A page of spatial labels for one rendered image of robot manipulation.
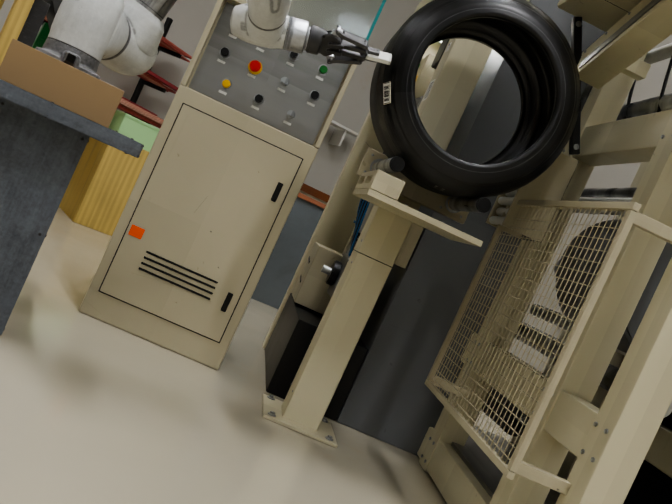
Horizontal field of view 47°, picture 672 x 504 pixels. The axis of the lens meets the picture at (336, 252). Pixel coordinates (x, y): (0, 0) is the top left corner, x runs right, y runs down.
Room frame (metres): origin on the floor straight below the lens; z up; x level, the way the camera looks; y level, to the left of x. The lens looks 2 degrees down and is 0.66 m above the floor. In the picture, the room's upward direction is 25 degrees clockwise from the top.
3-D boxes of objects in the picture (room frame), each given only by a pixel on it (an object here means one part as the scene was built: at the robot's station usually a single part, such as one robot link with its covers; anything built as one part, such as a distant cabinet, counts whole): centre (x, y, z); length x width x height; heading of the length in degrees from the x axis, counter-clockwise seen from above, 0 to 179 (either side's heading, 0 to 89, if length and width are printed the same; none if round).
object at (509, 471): (2.22, -0.53, 0.65); 0.90 x 0.02 x 0.70; 7
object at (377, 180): (2.39, -0.03, 0.84); 0.36 x 0.09 x 0.06; 7
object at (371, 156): (2.59, -0.15, 0.90); 0.40 x 0.03 x 0.10; 97
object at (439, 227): (2.41, -0.17, 0.80); 0.37 x 0.36 x 0.02; 97
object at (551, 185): (2.67, -0.52, 1.05); 0.20 x 0.15 x 0.30; 7
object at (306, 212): (5.88, 0.52, 0.39); 1.45 x 0.75 x 0.78; 19
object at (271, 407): (2.66, -0.12, 0.01); 0.27 x 0.27 x 0.02; 7
